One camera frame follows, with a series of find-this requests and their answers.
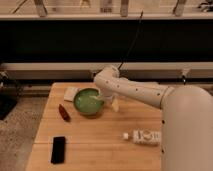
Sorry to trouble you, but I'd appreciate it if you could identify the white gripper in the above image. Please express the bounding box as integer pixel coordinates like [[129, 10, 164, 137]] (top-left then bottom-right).
[[101, 95, 120, 112]]

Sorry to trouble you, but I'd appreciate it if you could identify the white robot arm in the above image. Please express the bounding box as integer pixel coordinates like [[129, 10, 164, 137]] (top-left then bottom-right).
[[94, 66, 213, 171]]

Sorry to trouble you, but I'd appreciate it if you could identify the red chili pepper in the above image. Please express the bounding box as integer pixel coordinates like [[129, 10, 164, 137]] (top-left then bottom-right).
[[59, 105, 70, 122]]

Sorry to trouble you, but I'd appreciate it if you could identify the clear plastic bottle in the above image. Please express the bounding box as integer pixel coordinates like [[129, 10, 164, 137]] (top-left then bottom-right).
[[122, 130, 161, 146]]

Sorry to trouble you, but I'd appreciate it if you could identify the white rectangular block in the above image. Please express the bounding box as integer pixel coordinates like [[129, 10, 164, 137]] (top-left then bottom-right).
[[64, 87, 78, 101]]

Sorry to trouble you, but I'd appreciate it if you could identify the black hanging cable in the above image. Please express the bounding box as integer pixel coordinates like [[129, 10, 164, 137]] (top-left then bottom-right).
[[117, 10, 145, 70]]

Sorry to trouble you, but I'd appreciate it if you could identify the black smartphone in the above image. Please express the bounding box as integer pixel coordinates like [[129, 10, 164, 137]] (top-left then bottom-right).
[[51, 137, 65, 164]]

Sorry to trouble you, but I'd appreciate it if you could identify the green ceramic bowl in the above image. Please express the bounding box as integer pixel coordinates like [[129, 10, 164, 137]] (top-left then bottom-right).
[[73, 88, 104, 116]]

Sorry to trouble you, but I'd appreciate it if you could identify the black equipment at left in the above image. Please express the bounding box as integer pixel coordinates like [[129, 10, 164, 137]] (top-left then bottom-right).
[[0, 71, 21, 120]]

